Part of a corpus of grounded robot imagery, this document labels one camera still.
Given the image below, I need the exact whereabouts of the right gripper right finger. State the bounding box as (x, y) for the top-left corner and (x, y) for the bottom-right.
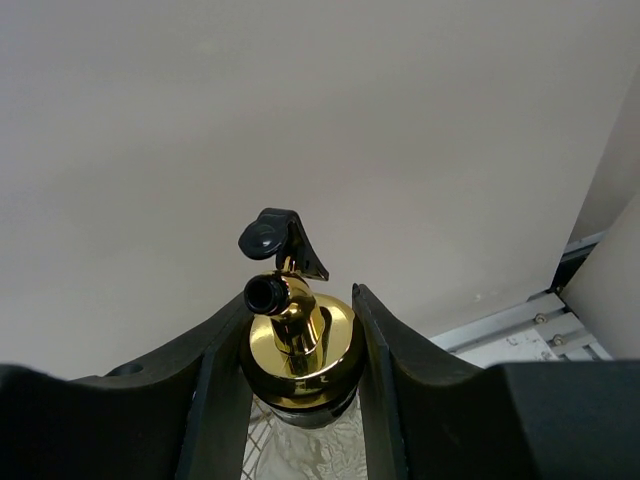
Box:
(352, 284), (639, 479)

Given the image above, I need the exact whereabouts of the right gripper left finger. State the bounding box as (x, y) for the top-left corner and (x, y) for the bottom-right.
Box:
(1, 297), (252, 479)

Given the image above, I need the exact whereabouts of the clear oil bottle gold spout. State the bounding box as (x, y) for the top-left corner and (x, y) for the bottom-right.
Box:
(238, 208), (367, 479)

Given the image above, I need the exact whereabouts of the gold wire basket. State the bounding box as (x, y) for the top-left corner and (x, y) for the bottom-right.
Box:
(240, 397), (276, 479)

